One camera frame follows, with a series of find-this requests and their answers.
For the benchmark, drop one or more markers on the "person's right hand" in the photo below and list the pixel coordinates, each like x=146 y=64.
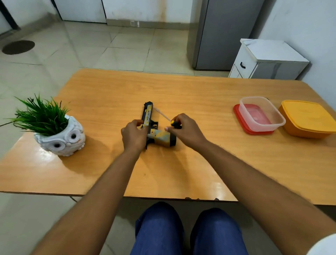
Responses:
x=190 y=132

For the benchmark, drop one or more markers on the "person's left hand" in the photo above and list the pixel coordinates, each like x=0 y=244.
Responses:
x=132 y=138

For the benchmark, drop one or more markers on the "person's right thumb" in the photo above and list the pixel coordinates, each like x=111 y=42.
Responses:
x=172 y=128

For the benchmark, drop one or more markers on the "person's left thumb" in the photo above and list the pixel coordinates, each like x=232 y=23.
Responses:
x=143 y=130

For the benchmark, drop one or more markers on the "black and yellow screwdriver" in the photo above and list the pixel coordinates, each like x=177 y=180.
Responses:
x=176 y=125

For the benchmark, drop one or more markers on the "black and yellow staple gun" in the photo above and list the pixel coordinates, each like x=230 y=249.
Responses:
x=160 y=137

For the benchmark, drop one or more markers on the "person's left forearm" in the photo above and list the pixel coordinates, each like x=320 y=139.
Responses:
x=99 y=199

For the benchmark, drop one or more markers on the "person's right forearm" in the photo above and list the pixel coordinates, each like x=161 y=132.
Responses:
x=259 y=194

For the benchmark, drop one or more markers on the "red container lid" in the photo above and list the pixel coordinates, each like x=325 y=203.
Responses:
x=242 y=123

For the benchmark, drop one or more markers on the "white owl plant pot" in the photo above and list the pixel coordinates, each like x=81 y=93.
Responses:
x=65 y=141

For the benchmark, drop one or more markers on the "clear plastic container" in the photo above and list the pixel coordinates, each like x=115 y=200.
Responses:
x=265 y=110

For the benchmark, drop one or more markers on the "person's left leg in jeans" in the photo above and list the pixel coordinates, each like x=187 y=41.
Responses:
x=158 y=231

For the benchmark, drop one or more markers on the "person's leg in jeans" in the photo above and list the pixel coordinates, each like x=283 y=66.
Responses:
x=158 y=231
x=217 y=233

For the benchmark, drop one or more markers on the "green artificial grass plant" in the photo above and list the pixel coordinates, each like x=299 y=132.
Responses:
x=42 y=117

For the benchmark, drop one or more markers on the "grey refrigerator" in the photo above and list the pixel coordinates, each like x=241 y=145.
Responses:
x=225 y=34

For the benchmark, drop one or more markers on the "person's right leg in jeans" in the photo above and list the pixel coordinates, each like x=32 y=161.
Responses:
x=217 y=233

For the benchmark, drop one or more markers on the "white drawer cabinet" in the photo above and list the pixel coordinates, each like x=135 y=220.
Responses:
x=265 y=57

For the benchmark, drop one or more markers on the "orange plastic container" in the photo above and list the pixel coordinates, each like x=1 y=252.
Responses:
x=301 y=131

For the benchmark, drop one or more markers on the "white door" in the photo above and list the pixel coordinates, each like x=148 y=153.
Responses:
x=81 y=10

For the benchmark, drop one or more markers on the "yellow container lid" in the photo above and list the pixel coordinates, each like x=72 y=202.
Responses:
x=307 y=115

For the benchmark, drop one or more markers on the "dark round floor drain cover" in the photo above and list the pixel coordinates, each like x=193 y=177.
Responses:
x=18 y=47

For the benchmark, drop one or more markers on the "white shirt sleeve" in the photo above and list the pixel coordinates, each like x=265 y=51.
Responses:
x=324 y=247

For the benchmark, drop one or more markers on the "white wall socket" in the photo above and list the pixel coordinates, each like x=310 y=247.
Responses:
x=134 y=24

